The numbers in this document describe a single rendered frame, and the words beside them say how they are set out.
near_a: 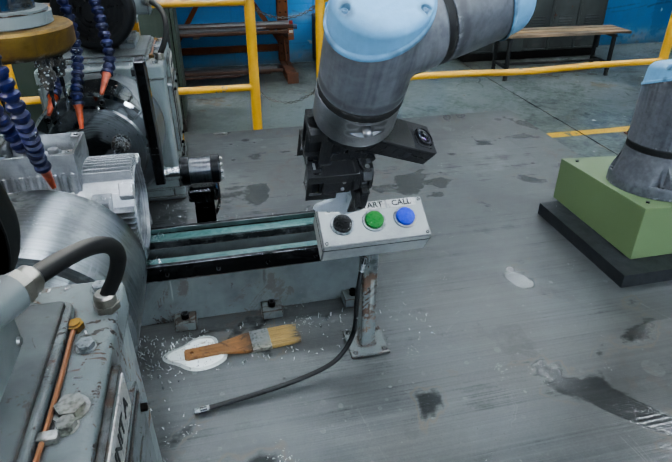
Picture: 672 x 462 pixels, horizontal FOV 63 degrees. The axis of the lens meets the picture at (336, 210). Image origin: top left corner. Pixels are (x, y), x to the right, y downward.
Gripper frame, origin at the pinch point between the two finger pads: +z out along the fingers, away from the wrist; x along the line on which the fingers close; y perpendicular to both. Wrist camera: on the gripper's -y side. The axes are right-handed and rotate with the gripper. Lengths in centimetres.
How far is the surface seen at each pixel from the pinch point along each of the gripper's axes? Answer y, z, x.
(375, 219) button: -5.2, 5.2, 0.3
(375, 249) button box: -5.2, 9.0, 3.6
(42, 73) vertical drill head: 40.8, -1.8, -25.9
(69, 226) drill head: 35.3, -4.8, 1.6
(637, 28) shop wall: -493, 360, -392
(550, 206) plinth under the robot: -62, 45, -17
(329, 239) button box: 2.2, 6.0, 2.3
